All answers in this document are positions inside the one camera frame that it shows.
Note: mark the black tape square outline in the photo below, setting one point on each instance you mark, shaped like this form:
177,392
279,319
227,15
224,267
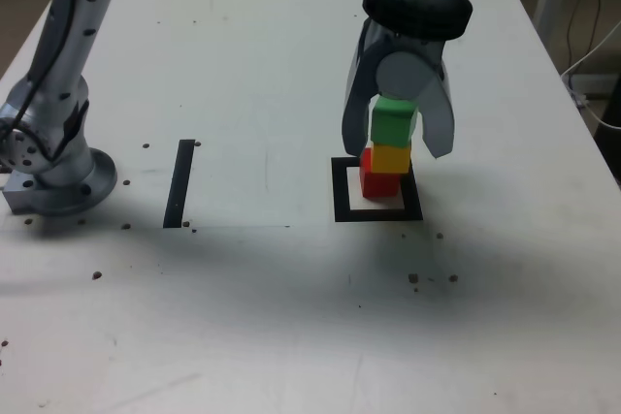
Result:
340,191

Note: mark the yellow cube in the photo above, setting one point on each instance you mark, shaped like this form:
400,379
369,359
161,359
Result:
390,159

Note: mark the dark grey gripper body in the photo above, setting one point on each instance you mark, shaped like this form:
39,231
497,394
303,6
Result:
412,44

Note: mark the green cube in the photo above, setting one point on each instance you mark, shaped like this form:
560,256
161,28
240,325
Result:
390,125

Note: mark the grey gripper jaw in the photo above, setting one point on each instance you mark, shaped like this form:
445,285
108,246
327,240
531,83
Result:
356,108
405,74

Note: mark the black tape strip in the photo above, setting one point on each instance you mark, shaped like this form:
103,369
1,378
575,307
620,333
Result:
178,186

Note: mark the red cube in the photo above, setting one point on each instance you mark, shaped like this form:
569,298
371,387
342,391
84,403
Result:
378,186

